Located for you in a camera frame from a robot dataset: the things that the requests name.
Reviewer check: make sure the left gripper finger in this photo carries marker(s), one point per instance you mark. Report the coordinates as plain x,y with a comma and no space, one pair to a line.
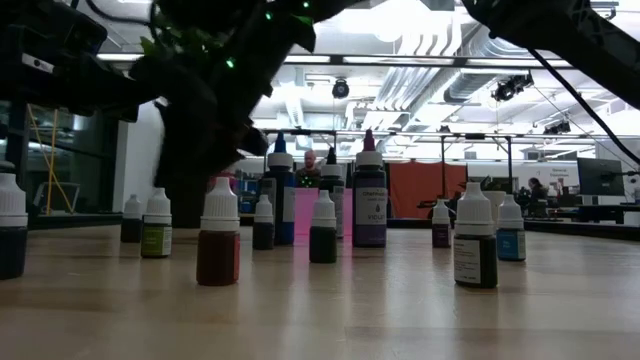
140,97

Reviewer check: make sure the large pink food coloring bottle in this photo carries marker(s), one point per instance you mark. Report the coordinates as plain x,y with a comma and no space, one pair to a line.
231,179

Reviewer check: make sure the small green-labelled dropper bottle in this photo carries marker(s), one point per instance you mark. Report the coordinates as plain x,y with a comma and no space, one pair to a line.
156,240

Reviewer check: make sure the small navy dropper bottle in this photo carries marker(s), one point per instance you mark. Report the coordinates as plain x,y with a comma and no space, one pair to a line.
12,250
263,235

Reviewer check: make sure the large blue food coloring bottle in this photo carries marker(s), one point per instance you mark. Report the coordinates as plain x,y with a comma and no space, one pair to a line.
285,225

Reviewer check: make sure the large black food coloring bottle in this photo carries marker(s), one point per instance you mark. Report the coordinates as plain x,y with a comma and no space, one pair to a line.
331,171

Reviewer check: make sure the small red-brown dropper bottle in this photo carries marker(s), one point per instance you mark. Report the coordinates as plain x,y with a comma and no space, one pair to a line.
217,260

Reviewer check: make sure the small dark green dropper bottle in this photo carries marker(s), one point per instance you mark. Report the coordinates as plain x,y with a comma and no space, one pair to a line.
323,245

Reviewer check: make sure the large violet food coloring bottle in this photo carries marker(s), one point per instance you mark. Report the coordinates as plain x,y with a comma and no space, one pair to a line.
369,230

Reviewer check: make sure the small purple dropper bottle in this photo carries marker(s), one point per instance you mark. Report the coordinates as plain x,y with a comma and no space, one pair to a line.
441,235

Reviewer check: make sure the small white-labelled dark dropper bottle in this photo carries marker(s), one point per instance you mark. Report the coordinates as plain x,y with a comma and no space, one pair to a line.
475,215

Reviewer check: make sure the small blue-labelled dropper bottle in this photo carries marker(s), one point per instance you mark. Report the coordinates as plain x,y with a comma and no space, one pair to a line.
511,245

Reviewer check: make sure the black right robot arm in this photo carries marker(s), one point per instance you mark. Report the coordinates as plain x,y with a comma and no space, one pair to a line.
575,40

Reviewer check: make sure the leafy plant in black pot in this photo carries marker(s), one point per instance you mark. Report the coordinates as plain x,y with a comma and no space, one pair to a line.
146,46

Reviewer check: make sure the person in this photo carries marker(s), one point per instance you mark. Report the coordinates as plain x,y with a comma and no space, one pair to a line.
310,160
536,187

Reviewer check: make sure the black ceiling spotlight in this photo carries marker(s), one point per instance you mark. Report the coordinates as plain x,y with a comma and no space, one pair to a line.
340,90

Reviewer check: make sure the pink translucent plastic bin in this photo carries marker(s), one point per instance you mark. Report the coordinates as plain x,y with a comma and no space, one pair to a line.
302,215

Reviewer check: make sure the long ceiling light bar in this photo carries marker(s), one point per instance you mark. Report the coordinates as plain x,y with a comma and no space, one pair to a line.
400,60

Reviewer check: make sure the succulent in white pot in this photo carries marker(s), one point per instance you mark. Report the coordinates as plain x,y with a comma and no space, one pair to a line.
495,196

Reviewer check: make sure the black stage light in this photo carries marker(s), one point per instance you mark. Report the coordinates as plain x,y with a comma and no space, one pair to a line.
512,87

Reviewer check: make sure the black computer monitor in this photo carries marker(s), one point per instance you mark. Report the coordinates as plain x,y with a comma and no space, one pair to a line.
600,177

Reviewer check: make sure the orange partition wall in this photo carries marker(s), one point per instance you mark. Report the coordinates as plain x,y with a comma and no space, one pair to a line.
425,185

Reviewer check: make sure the black metal workstation frame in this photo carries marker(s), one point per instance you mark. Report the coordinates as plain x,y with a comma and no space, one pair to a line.
442,150

